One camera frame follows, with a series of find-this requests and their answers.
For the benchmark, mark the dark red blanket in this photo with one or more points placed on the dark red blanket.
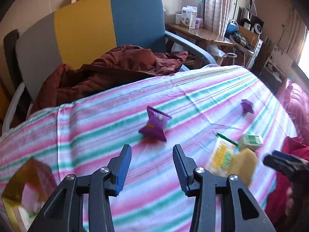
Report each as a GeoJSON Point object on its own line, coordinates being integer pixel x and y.
{"type": "Point", "coordinates": [291, 146]}

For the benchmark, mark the grey yellow blue sofa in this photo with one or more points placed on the grey yellow blue sofa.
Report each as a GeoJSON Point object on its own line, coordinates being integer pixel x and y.
{"type": "Point", "coordinates": [82, 29]}

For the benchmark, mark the small pink box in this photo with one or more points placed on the small pink box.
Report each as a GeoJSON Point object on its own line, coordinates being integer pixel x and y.
{"type": "Point", "coordinates": [199, 23]}

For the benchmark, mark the white stool frame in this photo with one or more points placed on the white stool frame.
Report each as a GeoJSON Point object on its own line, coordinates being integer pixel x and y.
{"type": "Point", "coordinates": [227, 55]}

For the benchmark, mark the wooden desk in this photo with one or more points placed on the wooden desk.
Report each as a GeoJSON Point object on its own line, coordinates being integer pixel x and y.
{"type": "Point", "coordinates": [205, 35]}

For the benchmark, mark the purple snack packet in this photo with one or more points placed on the purple snack packet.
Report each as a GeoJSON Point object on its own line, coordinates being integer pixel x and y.
{"type": "Point", "coordinates": [247, 106]}
{"type": "Point", "coordinates": [155, 125]}

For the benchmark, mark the clear yellow-rimmed container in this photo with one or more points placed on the clear yellow-rimmed container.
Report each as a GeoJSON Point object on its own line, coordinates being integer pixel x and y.
{"type": "Point", "coordinates": [26, 171]}

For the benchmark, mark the white carton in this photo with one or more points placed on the white carton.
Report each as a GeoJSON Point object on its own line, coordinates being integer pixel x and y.
{"type": "Point", "coordinates": [189, 17]}

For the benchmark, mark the yellow sponge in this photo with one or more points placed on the yellow sponge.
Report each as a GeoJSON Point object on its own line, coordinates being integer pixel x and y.
{"type": "Point", "coordinates": [245, 164]}

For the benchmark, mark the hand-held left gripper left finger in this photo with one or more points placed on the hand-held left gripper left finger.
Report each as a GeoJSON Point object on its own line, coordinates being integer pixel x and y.
{"type": "Point", "coordinates": [123, 171]}

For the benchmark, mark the maroon jacket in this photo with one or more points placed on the maroon jacket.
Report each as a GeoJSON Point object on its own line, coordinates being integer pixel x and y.
{"type": "Point", "coordinates": [115, 70]}

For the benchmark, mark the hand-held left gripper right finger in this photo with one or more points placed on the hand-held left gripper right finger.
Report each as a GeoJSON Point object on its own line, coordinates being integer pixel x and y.
{"type": "Point", "coordinates": [181, 171]}

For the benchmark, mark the white appliance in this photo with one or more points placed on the white appliance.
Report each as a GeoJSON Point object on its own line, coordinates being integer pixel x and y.
{"type": "Point", "coordinates": [256, 53]}

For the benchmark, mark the striped bed sheet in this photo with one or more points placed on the striped bed sheet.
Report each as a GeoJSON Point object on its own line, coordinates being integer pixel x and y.
{"type": "Point", "coordinates": [96, 130]}

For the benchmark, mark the small cream green box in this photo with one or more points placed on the small cream green box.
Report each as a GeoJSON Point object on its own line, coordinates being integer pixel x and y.
{"type": "Point", "coordinates": [252, 141]}

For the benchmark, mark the yellow green snack packet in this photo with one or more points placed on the yellow green snack packet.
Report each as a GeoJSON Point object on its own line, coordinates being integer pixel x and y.
{"type": "Point", "coordinates": [221, 154]}

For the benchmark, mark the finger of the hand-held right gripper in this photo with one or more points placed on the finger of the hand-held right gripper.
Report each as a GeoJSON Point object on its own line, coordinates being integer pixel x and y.
{"type": "Point", "coordinates": [283, 154]}
{"type": "Point", "coordinates": [275, 163]}

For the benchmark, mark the blue bag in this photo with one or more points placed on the blue bag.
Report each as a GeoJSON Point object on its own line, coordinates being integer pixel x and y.
{"type": "Point", "coordinates": [231, 29]}

